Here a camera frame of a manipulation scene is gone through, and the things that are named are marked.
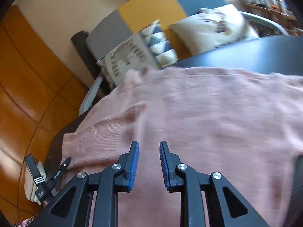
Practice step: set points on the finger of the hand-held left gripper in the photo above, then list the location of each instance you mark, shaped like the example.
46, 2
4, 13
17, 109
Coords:
58, 173

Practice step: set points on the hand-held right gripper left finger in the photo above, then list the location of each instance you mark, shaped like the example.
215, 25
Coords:
133, 165

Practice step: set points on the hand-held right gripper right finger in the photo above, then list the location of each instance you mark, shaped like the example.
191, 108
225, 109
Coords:
164, 167

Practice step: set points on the pink knitted sweater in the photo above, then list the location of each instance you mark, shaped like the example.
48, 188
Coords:
189, 113

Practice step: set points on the person's left forearm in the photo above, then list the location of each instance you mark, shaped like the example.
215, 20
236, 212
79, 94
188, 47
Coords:
23, 222

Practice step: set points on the folded white towel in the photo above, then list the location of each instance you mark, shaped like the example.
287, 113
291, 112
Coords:
30, 186

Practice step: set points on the tiger print pillow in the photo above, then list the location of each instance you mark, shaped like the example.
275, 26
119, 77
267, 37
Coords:
132, 56

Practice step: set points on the deer print pillow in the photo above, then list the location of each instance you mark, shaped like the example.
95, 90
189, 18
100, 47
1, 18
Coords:
213, 28

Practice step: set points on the cluttered wooden desk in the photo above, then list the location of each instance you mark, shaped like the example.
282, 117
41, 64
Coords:
265, 7

